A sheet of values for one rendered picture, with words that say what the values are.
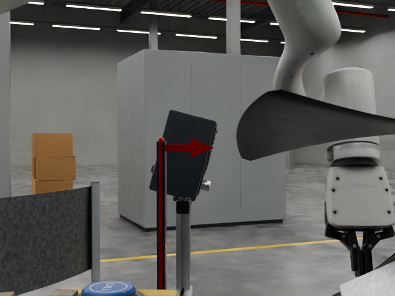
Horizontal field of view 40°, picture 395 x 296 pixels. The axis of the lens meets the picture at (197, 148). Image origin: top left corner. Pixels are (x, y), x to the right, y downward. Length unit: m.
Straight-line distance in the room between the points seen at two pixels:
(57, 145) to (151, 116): 2.30
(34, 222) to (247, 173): 5.09
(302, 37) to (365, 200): 0.27
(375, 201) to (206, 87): 6.14
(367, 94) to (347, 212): 0.19
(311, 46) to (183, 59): 6.05
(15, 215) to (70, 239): 0.35
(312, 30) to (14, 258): 1.74
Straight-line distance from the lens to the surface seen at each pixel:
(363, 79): 0.93
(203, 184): 1.26
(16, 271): 2.35
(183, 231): 1.19
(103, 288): 0.42
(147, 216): 6.75
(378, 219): 0.88
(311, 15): 0.86
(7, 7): 0.71
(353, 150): 0.88
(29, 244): 2.37
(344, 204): 0.87
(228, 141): 7.07
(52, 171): 8.58
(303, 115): 0.58
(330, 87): 0.93
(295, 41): 0.87
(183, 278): 1.22
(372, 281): 0.70
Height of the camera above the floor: 1.20
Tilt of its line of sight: 1 degrees down
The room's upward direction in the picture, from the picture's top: straight up
